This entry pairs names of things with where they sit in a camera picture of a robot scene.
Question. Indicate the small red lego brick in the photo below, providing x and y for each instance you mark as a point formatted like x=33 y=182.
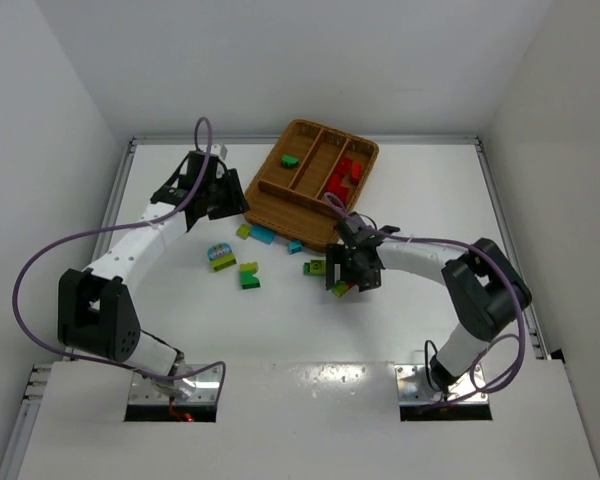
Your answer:
x=356 y=172

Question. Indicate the cyan lime lego stack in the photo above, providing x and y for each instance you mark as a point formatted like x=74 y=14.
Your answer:
x=221 y=256

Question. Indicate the green yellow notched lego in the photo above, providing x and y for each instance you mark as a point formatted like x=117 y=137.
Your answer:
x=248 y=275

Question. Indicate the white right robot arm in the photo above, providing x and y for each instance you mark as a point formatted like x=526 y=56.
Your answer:
x=486 y=291

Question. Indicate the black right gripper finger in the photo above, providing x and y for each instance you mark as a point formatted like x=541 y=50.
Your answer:
x=368 y=283
x=333 y=260

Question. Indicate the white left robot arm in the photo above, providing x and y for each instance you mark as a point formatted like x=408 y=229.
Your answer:
x=96 y=313

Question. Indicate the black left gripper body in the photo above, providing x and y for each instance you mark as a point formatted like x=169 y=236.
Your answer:
x=219 y=195

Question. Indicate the green lego in tray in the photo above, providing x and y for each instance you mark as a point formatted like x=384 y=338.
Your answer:
x=290 y=162

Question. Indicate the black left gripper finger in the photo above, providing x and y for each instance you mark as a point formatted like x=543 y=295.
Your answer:
x=230 y=207
x=236 y=191

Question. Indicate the lime red green lego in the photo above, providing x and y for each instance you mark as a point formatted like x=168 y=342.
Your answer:
x=340 y=288

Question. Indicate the long cyan lego brick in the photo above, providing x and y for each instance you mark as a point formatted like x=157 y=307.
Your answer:
x=262 y=234

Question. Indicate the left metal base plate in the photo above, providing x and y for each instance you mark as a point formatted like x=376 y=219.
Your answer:
x=201 y=388

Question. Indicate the small cyan lego cube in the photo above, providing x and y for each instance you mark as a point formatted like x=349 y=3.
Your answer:
x=295 y=247

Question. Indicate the lime green small lego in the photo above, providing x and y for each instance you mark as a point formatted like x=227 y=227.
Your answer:
x=243 y=231

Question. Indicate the brown wicker divided tray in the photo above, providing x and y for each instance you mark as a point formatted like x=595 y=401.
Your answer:
x=290 y=201

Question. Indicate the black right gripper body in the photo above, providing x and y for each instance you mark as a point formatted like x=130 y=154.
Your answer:
x=353 y=273

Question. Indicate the red top lego stack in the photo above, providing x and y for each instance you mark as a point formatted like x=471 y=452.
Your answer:
x=336 y=187

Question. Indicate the green lime lego pair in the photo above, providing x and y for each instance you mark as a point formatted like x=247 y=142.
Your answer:
x=314 y=267

